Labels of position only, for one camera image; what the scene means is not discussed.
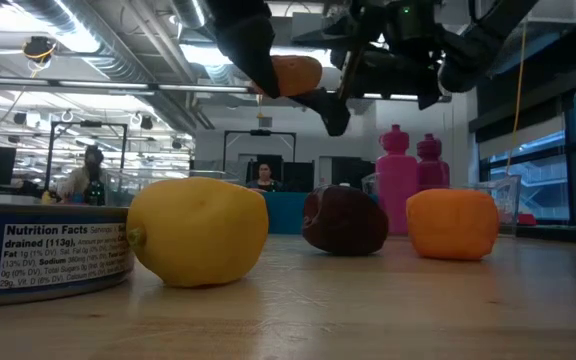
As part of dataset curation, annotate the yellow hanging cable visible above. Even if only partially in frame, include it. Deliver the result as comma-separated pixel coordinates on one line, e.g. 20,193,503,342
504,22,528,176

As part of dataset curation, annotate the orange toy carrot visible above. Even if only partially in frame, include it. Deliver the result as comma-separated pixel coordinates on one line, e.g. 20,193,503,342
253,54,324,99

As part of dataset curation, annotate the long ceiling light bar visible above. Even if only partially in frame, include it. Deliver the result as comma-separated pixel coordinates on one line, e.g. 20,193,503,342
0,77,452,103

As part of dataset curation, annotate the squat orange toy pepper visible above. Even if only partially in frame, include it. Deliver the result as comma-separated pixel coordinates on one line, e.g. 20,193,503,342
406,188,501,263

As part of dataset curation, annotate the purple squeeze bottle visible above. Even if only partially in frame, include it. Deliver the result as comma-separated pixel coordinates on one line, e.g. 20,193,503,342
415,132,452,192

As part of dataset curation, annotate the yellow toy lemon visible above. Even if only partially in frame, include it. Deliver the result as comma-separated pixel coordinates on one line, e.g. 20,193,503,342
125,176,270,290

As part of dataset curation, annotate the teal plastic bin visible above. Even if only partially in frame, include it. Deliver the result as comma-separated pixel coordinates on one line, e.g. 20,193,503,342
260,190,311,236

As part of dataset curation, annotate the clear plastic bin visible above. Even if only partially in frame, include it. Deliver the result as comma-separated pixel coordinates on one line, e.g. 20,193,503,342
360,172,522,237
101,168,243,208

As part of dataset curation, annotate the blue-label tin can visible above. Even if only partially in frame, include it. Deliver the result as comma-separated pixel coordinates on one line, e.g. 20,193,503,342
0,203,136,309

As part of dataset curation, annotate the black ceiling camera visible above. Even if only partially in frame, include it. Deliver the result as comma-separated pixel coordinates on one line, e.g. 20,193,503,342
21,34,60,65

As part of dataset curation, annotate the pink squeeze bottle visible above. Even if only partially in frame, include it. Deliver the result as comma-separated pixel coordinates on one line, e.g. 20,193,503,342
374,123,420,237

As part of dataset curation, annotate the black rig frame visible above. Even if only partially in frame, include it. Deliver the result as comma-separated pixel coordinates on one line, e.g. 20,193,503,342
44,120,130,197
222,128,298,192

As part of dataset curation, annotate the dark purple toy plum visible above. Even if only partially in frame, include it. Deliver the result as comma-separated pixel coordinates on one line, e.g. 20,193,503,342
301,183,390,258

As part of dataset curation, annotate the silver ventilation duct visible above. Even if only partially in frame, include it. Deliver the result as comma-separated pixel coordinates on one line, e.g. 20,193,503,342
167,0,210,31

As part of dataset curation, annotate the grey ceiling unit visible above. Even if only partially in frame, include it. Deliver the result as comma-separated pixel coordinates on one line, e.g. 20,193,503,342
289,11,342,39

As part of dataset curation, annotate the person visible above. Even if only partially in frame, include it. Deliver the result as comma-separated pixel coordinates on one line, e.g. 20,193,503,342
55,144,108,207
245,162,285,194

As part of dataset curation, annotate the black monitor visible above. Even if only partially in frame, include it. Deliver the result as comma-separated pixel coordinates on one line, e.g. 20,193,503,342
245,153,316,194
331,157,377,190

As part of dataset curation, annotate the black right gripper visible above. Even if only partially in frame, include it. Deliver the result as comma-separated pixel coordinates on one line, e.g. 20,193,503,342
291,0,452,137

